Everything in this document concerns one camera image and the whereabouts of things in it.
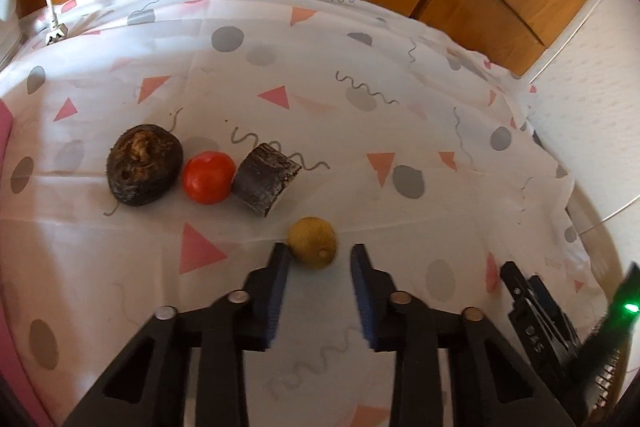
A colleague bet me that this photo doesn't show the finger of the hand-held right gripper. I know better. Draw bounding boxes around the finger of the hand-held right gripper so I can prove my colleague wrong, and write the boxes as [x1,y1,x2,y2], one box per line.
[527,274,583,353]
[500,261,576,388]

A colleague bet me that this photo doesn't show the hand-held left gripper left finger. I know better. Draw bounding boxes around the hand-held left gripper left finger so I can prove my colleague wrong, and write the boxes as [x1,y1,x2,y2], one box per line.
[62,243,292,427]

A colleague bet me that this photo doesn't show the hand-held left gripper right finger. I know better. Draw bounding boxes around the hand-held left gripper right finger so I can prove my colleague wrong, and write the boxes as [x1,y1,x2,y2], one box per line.
[350,244,576,427]

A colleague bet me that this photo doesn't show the brown kiwi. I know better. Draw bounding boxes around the brown kiwi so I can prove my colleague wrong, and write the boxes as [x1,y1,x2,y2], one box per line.
[287,217,337,270]

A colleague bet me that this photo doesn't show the purple sugarcane piece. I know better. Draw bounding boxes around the purple sugarcane piece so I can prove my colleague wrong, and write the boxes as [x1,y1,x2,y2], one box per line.
[231,144,302,218]

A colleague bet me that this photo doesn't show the red tomato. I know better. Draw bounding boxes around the red tomato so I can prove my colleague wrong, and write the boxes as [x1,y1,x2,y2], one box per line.
[182,151,236,205]

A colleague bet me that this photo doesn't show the white patterned tablecloth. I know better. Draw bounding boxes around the white patterned tablecloth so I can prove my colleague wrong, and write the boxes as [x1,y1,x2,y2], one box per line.
[0,0,621,427]

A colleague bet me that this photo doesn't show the dark brown round root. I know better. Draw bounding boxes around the dark brown round root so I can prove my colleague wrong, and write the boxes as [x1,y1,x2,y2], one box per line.
[106,124,183,206]

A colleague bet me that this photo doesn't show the thin white wire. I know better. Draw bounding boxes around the thin white wire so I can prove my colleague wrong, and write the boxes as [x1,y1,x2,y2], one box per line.
[577,202,640,238]

